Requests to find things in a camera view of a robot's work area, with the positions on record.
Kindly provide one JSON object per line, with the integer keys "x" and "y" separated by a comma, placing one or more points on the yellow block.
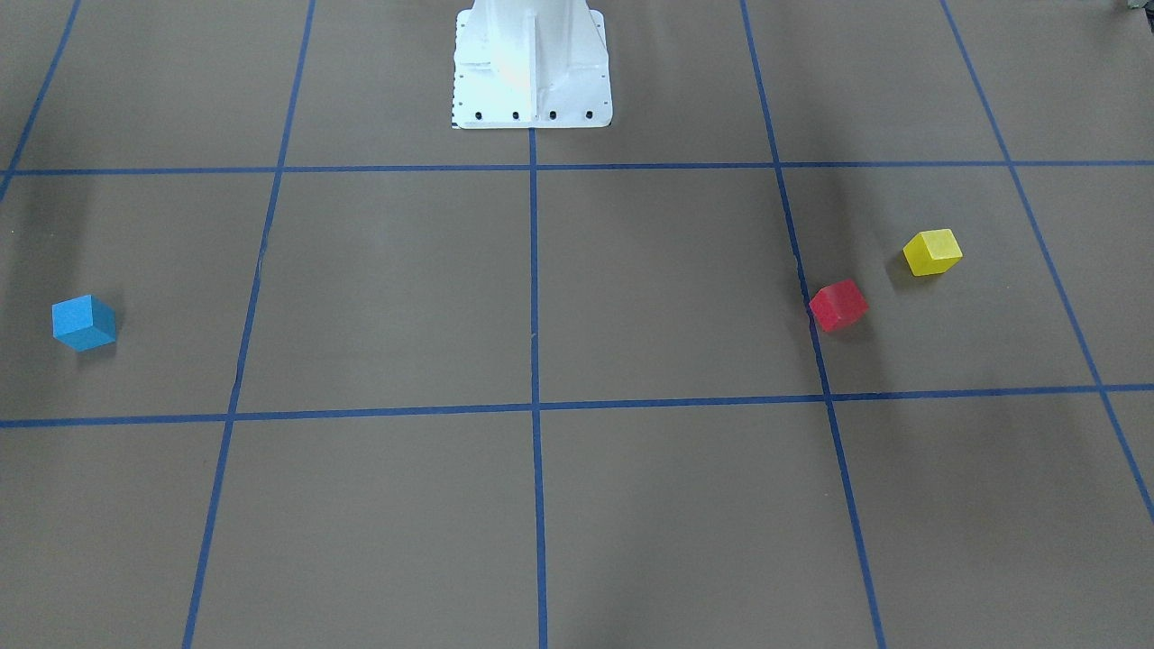
{"x": 932, "y": 252}

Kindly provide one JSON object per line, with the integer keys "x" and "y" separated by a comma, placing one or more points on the blue block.
{"x": 84, "y": 323}

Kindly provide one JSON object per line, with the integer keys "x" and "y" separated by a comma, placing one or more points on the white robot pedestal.
{"x": 531, "y": 65}

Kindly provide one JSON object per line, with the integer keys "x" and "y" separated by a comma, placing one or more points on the red block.
{"x": 838, "y": 305}

